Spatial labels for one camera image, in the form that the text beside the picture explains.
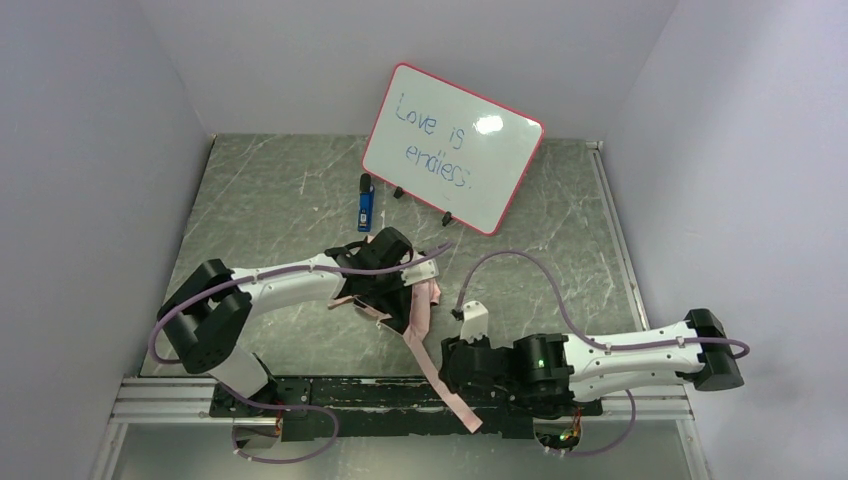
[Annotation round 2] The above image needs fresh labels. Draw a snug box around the pink folding umbrella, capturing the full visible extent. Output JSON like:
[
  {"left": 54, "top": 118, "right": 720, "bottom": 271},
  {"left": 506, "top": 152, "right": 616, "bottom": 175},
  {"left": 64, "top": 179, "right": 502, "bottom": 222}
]
[{"left": 327, "top": 231, "right": 484, "bottom": 435}]

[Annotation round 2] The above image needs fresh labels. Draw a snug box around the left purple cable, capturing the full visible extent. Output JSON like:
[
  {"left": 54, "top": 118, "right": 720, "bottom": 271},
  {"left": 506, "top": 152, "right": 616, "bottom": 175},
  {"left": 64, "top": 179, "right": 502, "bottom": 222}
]
[{"left": 146, "top": 241, "right": 455, "bottom": 465}]

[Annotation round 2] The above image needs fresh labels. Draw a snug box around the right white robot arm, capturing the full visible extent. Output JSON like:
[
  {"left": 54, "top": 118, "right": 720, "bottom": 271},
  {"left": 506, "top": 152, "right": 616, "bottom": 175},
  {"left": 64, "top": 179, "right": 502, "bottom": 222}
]
[{"left": 439, "top": 306, "right": 747, "bottom": 417}]

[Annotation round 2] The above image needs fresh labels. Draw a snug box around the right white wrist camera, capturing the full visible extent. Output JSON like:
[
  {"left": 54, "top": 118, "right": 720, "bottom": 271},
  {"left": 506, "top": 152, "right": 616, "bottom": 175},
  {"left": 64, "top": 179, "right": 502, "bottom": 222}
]
[{"left": 459, "top": 300, "right": 489, "bottom": 343}]

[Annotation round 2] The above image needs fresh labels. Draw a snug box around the blue whiteboard marker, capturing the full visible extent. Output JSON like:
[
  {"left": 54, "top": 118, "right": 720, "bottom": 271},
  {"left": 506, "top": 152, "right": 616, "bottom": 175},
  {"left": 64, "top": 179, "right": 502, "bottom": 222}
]
[{"left": 357, "top": 173, "right": 375, "bottom": 232}]

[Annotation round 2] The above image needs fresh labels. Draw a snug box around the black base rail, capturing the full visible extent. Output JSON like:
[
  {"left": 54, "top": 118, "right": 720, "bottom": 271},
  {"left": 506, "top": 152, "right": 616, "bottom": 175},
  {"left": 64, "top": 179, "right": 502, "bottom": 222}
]
[{"left": 209, "top": 376, "right": 603, "bottom": 441}]

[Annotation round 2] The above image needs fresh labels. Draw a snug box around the red-framed whiteboard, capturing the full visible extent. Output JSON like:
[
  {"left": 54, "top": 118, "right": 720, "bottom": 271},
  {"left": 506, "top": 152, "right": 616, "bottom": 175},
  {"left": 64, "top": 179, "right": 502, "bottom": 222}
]
[{"left": 361, "top": 63, "right": 545, "bottom": 236}]

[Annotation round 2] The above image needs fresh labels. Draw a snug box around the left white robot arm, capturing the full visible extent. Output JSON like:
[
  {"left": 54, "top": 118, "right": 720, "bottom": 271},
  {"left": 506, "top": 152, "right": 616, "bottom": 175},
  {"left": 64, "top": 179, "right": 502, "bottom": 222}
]
[{"left": 148, "top": 227, "right": 414, "bottom": 398}]

